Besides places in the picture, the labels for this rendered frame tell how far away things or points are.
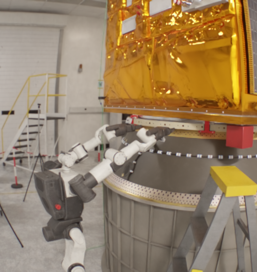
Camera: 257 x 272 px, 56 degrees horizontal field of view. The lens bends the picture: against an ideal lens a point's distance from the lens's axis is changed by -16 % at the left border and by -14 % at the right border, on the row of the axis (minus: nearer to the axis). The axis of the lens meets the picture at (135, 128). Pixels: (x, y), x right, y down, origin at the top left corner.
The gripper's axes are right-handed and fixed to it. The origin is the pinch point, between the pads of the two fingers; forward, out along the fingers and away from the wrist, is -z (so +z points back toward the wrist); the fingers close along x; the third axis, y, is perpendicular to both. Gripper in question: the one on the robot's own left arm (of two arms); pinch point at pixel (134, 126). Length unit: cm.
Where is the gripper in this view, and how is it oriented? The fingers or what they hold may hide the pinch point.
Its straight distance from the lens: 217.4
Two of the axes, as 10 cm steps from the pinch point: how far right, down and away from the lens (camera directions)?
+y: -1.2, -9.7, -1.9
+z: -8.0, 2.1, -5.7
